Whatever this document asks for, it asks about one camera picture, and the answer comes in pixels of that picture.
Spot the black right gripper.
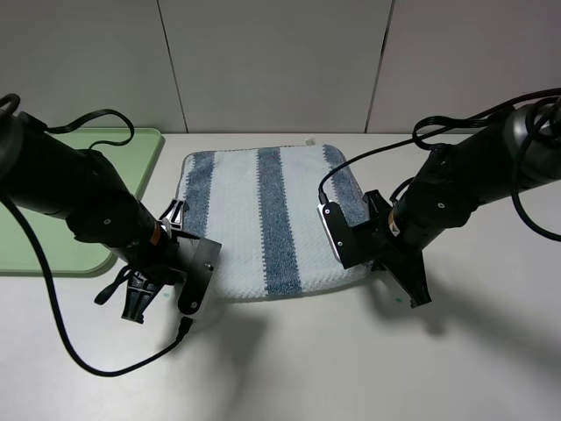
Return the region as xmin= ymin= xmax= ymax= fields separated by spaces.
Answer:
xmin=345 ymin=189 xmax=432 ymax=309

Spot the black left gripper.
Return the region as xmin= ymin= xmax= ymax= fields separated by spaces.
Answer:
xmin=114 ymin=198 xmax=200 ymax=324

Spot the blue white striped towel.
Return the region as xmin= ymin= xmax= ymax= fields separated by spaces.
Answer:
xmin=176 ymin=144 xmax=371 ymax=301

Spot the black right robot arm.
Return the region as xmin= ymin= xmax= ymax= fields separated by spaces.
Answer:
xmin=325 ymin=89 xmax=560 ymax=307

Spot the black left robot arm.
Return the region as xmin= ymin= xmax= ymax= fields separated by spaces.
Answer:
xmin=1 ymin=94 xmax=187 ymax=324

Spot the light green plastic tray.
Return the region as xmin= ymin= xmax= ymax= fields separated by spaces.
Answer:
xmin=1 ymin=128 xmax=164 ymax=277

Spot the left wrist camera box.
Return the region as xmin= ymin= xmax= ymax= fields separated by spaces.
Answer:
xmin=177 ymin=238 xmax=222 ymax=321

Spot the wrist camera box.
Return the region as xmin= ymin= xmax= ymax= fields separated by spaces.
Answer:
xmin=317 ymin=202 xmax=363 ymax=269
xmin=177 ymin=238 xmax=222 ymax=321

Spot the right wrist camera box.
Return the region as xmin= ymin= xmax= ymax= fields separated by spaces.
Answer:
xmin=317 ymin=202 xmax=363 ymax=269

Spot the black left camera cable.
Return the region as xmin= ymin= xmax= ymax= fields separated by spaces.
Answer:
xmin=0 ymin=94 xmax=194 ymax=377

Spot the black camera cable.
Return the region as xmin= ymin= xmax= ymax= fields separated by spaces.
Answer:
xmin=316 ymin=87 xmax=561 ymax=242
xmin=0 ymin=94 xmax=194 ymax=377

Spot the black right camera cable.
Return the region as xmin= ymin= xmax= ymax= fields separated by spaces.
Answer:
xmin=316 ymin=87 xmax=561 ymax=242

